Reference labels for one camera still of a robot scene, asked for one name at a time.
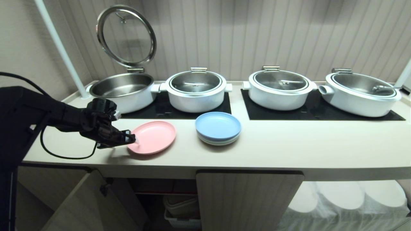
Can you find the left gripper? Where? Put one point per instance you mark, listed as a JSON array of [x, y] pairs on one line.
[[107, 133]]

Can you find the pink plate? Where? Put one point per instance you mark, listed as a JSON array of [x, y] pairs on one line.
[[154, 136]]

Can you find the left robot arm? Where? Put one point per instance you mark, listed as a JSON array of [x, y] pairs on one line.
[[29, 109]]

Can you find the open wooden cabinet door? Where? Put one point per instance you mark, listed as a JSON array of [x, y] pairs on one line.
[[83, 205]]

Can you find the closed wooden cabinet door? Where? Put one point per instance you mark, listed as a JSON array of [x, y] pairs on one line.
[[247, 202]]

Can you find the black induction cooktop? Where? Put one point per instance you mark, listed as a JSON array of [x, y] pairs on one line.
[[160, 110], [321, 114]]

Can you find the white pot without lid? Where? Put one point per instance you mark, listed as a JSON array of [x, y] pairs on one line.
[[138, 99]]

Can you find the blue plate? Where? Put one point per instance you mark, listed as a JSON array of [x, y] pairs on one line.
[[218, 124]]

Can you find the white plate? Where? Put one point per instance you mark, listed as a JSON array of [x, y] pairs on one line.
[[220, 144]]

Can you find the pale green plate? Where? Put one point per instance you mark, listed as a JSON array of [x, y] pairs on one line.
[[221, 140]]

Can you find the white storage bin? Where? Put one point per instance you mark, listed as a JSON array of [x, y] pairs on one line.
[[181, 213]]

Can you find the raised glass pot lid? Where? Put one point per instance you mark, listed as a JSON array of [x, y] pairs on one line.
[[126, 32]]

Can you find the white pole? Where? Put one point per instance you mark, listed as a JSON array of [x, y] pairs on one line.
[[404, 75], [64, 51]]

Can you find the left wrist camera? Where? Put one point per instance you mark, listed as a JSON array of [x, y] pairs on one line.
[[116, 115]]

